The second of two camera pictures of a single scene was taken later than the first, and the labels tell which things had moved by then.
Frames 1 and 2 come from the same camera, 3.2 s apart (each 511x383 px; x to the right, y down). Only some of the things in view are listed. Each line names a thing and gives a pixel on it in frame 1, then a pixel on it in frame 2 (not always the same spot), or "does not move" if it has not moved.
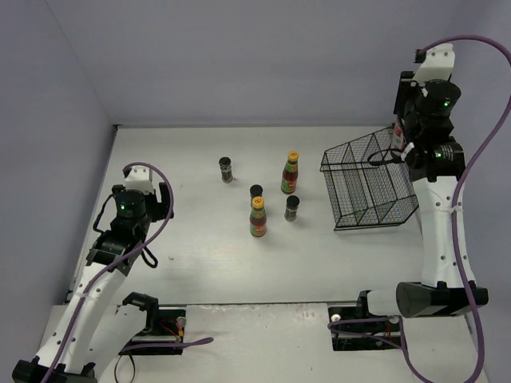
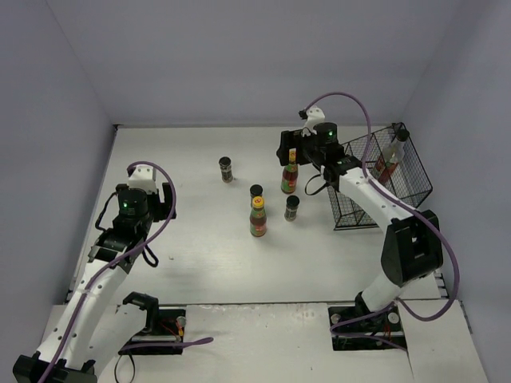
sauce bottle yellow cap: x=258 y=219 does not move
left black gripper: x=163 y=202 does not move
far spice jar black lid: x=226 y=170 does not move
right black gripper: x=402 y=94 -> x=287 y=144
